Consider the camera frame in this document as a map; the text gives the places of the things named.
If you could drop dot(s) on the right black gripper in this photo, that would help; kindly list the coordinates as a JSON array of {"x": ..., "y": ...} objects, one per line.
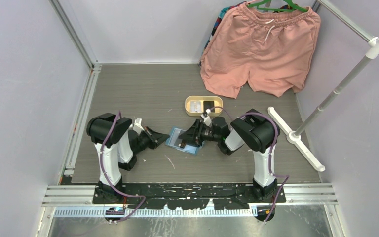
[{"x": 190, "y": 137}]

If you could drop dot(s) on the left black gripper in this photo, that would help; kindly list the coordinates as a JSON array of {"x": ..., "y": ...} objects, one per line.
[{"x": 158, "y": 138}]

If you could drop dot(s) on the blue card holder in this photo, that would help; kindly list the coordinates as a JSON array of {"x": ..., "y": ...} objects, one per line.
[{"x": 179, "y": 144}]

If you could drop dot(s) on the dark card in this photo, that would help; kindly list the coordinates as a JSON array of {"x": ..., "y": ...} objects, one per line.
[{"x": 174, "y": 140}]

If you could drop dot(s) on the white credit card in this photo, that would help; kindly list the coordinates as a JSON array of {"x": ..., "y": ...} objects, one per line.
[{"x": 196, "y": 106}]

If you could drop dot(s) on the beige oval tray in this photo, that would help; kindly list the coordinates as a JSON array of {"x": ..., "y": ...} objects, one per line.
[{"x": 218, "y": 109}]

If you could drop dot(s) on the black credit card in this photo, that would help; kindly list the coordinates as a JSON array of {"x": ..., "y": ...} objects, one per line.
[{"x": 209, "y": 105}]

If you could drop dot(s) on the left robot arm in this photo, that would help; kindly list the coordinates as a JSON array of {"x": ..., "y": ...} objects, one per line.
[{"x": 118, "y": 140}]

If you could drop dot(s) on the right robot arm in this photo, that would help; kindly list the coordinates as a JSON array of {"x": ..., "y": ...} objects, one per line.
[{"x": 253, "y": 129}]

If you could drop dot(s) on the pink shorts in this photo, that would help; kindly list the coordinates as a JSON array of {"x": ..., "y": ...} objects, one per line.
[{"x": 271, "y": 52}]

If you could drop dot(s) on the colourful patterned garment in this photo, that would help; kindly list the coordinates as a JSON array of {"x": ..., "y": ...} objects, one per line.
[{"x": 218, "y": 21}]

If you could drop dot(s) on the green clothes hanger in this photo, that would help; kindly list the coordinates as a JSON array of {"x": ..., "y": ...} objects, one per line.
[{"x": 275, "y": 6}]

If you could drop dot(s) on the white clothes rack stand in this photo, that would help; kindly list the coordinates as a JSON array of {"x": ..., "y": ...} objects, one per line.
[{"x": 294, "y": 136}]

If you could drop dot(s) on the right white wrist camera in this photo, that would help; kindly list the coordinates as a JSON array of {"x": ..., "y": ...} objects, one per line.
[{"x": 206, "y": 118}]

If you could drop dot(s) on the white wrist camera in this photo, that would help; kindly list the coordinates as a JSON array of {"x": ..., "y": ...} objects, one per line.
[
  {"x": 137, "y": 126},
  {"x": 206, "y": 118}
]

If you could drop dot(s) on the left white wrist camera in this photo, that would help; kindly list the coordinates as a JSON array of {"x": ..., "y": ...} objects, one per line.
[{"x": 137, "y": 126}]

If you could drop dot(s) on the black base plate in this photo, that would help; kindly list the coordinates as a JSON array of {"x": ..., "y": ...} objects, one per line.
[{"x": 189, "y": 194}]

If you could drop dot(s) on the aluminium front rail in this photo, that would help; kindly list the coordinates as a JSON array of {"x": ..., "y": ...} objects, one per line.
[{"x": 76, "y": 201}]

